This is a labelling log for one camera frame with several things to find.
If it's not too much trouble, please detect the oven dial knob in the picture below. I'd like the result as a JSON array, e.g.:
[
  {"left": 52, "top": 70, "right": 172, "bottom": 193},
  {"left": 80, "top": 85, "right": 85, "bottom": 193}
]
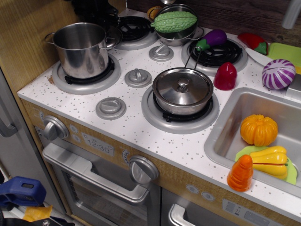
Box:
[
  {"left": 129, "top": 155, "right": 159, "bottom": 185},
  {"left": 43, "top": 115, "right": 69, "bottom": 141}
]

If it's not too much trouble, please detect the grey toy sink basin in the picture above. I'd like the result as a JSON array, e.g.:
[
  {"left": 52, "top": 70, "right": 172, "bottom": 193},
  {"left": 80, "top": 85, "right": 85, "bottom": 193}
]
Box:
[{"left": 204, "top": 88, "right": 301, "bottom": 197}]

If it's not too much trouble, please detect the light green toy plate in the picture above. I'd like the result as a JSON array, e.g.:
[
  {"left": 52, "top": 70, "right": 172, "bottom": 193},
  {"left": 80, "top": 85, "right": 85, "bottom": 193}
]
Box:
[{"left": 235, "top": 145, "right": 297, "bottom": 185}]

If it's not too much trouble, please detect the orange toy carrot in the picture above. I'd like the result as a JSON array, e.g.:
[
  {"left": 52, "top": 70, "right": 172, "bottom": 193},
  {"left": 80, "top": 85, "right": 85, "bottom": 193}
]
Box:
[{"left": 227, "top": 154, "right": 253, "bottom": 192}]

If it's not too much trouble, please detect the tall steel stock pot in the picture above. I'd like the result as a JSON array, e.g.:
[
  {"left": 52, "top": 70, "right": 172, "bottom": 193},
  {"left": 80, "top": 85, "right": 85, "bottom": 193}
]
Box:
[{"left": 44, "top": 23, "right": 109, "bottom": 80}]

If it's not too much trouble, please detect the grey faucet pipe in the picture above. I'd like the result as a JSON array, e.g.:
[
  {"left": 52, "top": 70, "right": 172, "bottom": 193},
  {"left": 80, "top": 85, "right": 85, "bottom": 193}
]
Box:
[{"left": 282, "top": 0, "right": 301, "bottom": 29}]

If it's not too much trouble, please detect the grey fridge door handle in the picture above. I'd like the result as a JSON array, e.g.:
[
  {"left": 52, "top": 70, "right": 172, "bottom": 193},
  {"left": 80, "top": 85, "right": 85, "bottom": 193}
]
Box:
[{"left": 0, "top": 104, "right": 18, "bottom": 138}]

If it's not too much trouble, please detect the grey dishwasher door handle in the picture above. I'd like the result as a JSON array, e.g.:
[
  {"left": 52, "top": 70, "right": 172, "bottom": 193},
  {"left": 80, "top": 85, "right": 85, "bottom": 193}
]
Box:
[{"left": 168, "top": 204, "right": 195, "bottom": 226}]

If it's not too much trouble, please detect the right oven dial knob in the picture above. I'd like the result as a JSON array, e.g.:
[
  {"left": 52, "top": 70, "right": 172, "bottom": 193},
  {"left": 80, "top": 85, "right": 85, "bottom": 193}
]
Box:
[{"left": 129, "top": 155, "right": 159, "bottom": 185}]

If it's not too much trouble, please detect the grey stove knob back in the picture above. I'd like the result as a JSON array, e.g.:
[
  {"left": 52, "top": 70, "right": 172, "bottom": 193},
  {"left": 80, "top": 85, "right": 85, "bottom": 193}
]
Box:
[{"left": 149, "top": 44, "right": 174, "bottom": 62}]

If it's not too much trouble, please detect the left oven dial knob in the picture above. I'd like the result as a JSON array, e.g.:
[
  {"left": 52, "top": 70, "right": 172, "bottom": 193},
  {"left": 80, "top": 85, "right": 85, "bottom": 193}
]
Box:
[{"left": 43, "top": 115, "right": 69, "bottom": 141}]

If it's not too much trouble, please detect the purple white toy onion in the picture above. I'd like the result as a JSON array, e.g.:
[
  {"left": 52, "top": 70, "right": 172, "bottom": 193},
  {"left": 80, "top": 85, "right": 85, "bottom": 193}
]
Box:
[{"left": 262, "top": 59, "right": 296, "bottom": 89}]

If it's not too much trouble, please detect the green toy bitter gourd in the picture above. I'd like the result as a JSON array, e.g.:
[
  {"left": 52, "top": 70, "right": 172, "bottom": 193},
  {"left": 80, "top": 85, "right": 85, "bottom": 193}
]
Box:
[{"left": 150, "top": 11, "right": 198, "bottom": 33}]

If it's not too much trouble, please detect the steel bowl pot at back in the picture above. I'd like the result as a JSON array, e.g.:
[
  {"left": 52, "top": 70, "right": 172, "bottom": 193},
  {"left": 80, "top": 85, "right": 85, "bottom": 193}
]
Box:
[{"left": 155, "top": 4, "right": 204, "bottom": 46}]

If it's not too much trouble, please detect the yellow paper scrap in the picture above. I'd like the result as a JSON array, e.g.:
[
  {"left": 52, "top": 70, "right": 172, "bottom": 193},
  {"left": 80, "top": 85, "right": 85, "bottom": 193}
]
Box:
[{"left": 23, "top": 205, "right": 53, "bottom": 222}]

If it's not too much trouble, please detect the grey stove knob middle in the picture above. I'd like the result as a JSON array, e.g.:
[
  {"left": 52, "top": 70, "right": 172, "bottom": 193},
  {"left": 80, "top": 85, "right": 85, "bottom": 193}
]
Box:
[{"left": 125, "top": 68, "right": 152, "bottom": 88}]

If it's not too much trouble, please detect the front left burner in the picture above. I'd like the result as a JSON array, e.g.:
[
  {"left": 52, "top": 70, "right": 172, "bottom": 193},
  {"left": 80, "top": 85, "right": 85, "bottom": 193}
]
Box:
[{"left": 52, "top": 54, "right": 121, "bottom": 95}]

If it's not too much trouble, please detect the grey stove knob front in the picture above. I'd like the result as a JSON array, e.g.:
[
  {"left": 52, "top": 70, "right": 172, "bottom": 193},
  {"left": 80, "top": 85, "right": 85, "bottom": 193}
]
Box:
[{"left": 95, "top": 97, "right": 127, "bottom": 120}]

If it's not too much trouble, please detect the white toy knife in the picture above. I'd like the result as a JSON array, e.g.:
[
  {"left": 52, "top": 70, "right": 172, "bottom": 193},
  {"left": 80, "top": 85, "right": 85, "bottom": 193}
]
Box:
[{"left": 245, "top": 48, "right": 273, "bottom": 67}]

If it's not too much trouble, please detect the green toy cutting board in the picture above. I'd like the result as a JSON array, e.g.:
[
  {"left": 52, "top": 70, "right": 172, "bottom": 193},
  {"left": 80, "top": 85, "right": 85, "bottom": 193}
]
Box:
[{"left": 267, "top": 42, "right": 301, "bottom": 67}]

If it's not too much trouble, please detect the red toy pepper half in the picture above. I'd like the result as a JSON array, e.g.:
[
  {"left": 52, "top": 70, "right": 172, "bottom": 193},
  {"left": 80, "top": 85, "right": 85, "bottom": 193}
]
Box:
[{"left": 214, "top": 62, "right": 238, "bottom": 91}]

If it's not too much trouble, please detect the orange toy pumpkin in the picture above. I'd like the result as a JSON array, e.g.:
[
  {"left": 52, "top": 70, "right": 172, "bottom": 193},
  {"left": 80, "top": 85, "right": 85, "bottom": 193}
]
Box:
[{"left": 240, "top": 114, "right": 278, "bottom": 146}]

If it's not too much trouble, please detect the steel pot lid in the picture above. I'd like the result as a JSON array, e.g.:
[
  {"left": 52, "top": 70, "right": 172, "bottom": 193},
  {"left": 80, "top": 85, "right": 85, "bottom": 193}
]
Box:
[{"left": 105, "top": 26, "right": 123, "bottom": 49}]

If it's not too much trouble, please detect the front right burner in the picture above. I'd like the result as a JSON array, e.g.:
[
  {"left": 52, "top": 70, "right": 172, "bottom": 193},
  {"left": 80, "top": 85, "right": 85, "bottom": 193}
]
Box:
[{"left": 141, "top": 87, "right": 219, "bottom": 134}]

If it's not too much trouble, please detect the yellow toy banana bunch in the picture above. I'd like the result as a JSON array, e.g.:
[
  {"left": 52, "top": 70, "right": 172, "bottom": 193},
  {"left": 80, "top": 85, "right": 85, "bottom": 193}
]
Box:
[{"left": 249, "top": 146, "right": 288, "bottom": 179}]

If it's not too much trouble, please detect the small steel pan lid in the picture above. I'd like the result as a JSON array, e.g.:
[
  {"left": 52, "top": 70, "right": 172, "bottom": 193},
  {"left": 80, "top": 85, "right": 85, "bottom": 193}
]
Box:
[{"left": 153, "top": 68, "right": 213, "bottom": 106}]

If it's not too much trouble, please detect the purple toy eggplant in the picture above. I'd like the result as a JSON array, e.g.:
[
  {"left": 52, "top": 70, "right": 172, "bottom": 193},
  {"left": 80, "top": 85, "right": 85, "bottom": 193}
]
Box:
[{"left": 195, "top": 29, "right": 227, "bottom": 52}]

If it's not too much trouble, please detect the oven clock display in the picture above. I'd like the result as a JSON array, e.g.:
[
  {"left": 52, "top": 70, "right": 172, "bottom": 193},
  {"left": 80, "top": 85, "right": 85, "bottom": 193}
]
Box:
[{"left": 81, "top": 132, "right": 115, "bottom": 156}]

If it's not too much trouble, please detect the back left burner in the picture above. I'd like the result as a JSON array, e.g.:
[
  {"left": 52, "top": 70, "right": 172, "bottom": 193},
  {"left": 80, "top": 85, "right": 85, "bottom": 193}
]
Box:
[{"left": 115, "top": 16, "right": 158, "bottom": 51}]

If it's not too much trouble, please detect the blue clamp tool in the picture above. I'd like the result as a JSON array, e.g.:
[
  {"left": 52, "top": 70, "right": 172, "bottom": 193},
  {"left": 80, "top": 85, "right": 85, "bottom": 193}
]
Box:
[{"left": 0, "top": 177, "right": 47, "bottom": 207}]

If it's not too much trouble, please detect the yellow toy fruit at back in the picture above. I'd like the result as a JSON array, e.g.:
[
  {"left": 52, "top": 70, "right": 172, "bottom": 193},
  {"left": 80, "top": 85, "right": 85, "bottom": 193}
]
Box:
[{"left": 147, "top": 6, "right": 162, "bottom": 19}]

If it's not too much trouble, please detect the grey oven door handle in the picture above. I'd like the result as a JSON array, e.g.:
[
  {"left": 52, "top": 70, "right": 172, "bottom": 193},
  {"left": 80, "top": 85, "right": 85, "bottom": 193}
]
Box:
[{"left": 43, "top": 143, "right": 149, "bottom": 205}]

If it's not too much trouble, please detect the steel saucepan with lid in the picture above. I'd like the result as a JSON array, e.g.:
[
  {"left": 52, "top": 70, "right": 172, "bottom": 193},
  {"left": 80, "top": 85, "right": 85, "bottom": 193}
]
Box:
[{"left": 152, "top": 48, "right": 214, "bottom": 116}]

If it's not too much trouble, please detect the red toy chili pepper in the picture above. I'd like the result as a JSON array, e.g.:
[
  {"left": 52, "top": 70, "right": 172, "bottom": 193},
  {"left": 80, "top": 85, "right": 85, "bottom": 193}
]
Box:
[{"left": 238, "top": 32, "right": 269, "bottom": 55}]

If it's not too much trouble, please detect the grey stove knob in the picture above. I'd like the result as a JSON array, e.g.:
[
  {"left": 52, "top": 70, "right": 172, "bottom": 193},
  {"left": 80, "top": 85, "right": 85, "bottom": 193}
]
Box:
[
  {"left": 149, "top": 44, "right": 174, "bottom": 62},
  {"left": 125, "top": 68, "right": 152, "bottom": 88},
  {"left": 95, "top": 97, "right": 127, "bottom": 120}
]

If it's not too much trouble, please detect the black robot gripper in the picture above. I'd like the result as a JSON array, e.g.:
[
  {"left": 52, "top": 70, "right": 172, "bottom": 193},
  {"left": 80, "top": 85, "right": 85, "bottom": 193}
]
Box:
[{"left": 71, "top": 0, "right": 119, "bottom": 30}]

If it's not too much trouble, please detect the burner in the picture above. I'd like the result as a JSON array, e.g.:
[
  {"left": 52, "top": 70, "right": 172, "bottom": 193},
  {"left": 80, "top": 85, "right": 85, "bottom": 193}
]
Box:
[
  {"left": 52, "top": 54, "right": 121, "bottom": 95},
  {"left": 115, "top": 16, "right": 158, "bottom": 51},
  {"left": 141, "top": 87, "right": 219, "bottom": 134},
  {"left": 181, "top": 39, "right": 248, "bottom": 77}
]

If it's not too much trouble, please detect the back right burner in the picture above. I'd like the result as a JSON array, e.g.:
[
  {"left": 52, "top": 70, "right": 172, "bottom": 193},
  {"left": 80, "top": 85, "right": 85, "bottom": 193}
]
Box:
[{"left": 181, "top": 39, "right": 248, "bottom": 77}]

